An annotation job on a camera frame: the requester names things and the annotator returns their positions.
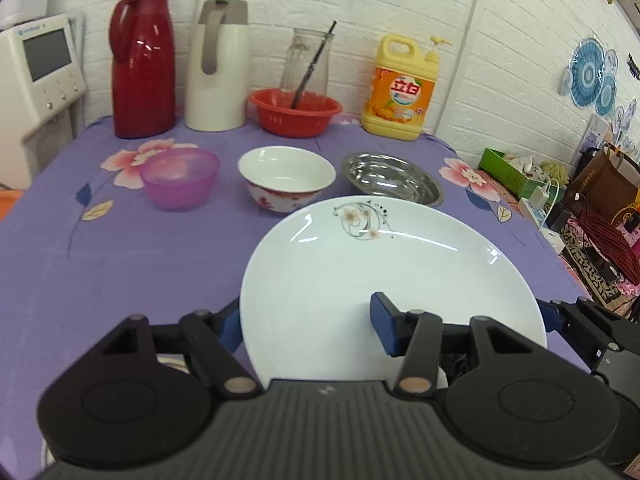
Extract white plate floral print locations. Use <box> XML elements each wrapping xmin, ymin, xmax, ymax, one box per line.
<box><xmin>240</xmin><ymin>196</ymin><xmax>547</xmax><ymax>384</ymax></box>

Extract purple plastic bowl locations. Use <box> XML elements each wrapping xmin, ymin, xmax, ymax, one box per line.
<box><xmin>140</xmin><ymin>148</ymin><xmax>220</xmax><ymax>211</ymax></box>

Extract stainless steel bowl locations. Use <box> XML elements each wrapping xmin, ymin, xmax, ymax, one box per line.
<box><xmin>341</xmin><ymin>153</ymin><xmax>445</xmax><ymax>207</ymax></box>

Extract white ceramic bowl red pattern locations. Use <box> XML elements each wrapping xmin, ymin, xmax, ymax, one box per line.
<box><xmin>238</xmin><ymin>146</ymin><xmax>336</xmax><ymax>214</ymax></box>

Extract white power strip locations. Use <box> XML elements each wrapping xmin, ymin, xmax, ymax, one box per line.
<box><xmin>518</xmin><ymin>179</ymin><xmax>561</xmax><ymax>245</ymax></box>

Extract purple floral tablecloth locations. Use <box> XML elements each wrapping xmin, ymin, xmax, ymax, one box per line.
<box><xmin>0</xmin><ymin>112</ymin><xmax>597</xmax><ymax>480</ymax></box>

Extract brown paper bag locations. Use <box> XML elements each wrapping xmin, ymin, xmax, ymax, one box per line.
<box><xmin>565</xmin><ymin>143</ymin><xmax>639</xmax><ymax>226</ymax></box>

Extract green box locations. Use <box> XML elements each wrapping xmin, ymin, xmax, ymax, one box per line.
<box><xmin>478</xmin><ymin>148</ymin><xmax>544</xmax><ymax>200</ymax></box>

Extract yellow dish soap bottle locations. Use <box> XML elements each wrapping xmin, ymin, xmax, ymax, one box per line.
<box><xmin>360</xmin><ymin>34</ymin><xmax>451</xmax><ymax>142</ymax></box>

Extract red plastic colander basket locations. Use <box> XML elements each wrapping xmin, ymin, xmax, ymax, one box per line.
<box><xmin>248</xmin><ymin>88</ymin><xmax>342</xmax><ymax>139</ymax></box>

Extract blue paper fan decoration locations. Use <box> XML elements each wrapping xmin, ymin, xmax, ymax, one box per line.
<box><xmin>558</xmin><ymin>38</ymin><xmax>620</xmax><ymax>118</ymax></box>

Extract orange plastic stool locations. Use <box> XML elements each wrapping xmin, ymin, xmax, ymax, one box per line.
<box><xmin>0</xmin><ymin>190</ymin><xmax>24</xmax><ymax>220</ymax></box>

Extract black stirring stick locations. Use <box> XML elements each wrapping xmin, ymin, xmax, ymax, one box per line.
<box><xmin>291</xmin><ymin>21</ymin><xmax>337</xmax><ymax>110</ymax></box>

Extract glass pitcher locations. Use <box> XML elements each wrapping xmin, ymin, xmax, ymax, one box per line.
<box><xmin>280</xmin><ymin>28</ymin><xmax>333</xmax><ymax>96</ymax></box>

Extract red thermos jug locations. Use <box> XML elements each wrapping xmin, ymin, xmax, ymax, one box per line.
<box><xmin>108</xmin><ymin>0</ymin><xmax>176</xmax><ymax>140</ymax></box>

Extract white water dispenser machine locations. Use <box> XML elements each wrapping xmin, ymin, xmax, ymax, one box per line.
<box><xmin>0</xmin><ymin>14</ymin><xmax>86</xmax><ymax>191</ymax></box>

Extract white thermos jug grey handle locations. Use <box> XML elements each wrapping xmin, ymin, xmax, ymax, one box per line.
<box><xmin>183</xmin><ymin>0</ymin><xmax>250</xmax><ymax>132</ymax></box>

